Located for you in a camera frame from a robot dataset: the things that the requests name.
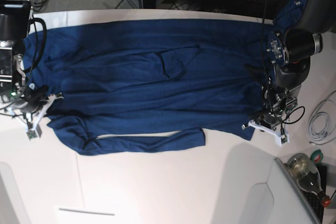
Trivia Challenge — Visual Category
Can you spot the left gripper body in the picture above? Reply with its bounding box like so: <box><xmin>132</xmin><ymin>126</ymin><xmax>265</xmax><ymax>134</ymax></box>
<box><xmin>256</xmin><ymin>111</ymin><xmax>283</xmax><ymax>130</ymax></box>

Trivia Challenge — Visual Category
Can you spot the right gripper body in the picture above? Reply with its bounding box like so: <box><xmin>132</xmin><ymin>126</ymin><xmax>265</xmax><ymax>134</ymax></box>
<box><xmin>15</xmin><ymin>85</ymin><xmax>49</xmax><ymax>113</ymax></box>

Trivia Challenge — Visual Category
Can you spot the dark blue t-shirt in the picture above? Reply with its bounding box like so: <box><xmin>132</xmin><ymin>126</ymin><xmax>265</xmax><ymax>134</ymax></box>
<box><xmin>22</xmin><ymin>0</ymin><xmax>320</xmax><ymax>156</ymax></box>

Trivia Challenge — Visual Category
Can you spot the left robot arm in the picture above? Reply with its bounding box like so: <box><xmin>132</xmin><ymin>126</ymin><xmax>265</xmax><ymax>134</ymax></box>
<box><xmin>242</xmin><ymin>0</ymin><xmax>335</xmax><ymax>131</ymax></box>

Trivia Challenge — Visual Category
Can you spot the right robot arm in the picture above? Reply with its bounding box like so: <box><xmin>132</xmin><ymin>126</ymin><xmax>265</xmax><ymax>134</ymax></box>
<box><xmin>1</xmin><ymin>0</ymin><xmax>48</xmax><ymax>113</ymax></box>

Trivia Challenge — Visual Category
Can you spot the clear glass bottle red cap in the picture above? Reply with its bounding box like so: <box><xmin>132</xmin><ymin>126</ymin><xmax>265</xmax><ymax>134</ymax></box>
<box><xmin>287</xmin><ymin>153</ymin><xmax>331</xmax><ymax>208</ymax></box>

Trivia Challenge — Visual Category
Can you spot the green tape roll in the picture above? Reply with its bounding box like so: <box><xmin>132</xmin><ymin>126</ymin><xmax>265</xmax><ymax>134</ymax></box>
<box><xmin>310</xmin><ymin>149</ymin><xmax>324</xmax><ymax>164</ymax></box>

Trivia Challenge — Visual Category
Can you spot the black mat under bottle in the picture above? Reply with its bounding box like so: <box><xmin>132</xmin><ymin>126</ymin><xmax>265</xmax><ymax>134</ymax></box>
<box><xmin>301</xmin><ymin>163</ymin><xmax>329</xmax><ymax>221</ymax></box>

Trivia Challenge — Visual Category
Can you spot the coiled white cable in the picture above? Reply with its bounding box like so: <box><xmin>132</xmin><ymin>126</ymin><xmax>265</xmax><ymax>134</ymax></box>
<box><xmin>307</xmin><ymin>98</ymin><xmax>336</xmax><ymax>145</ymax></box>

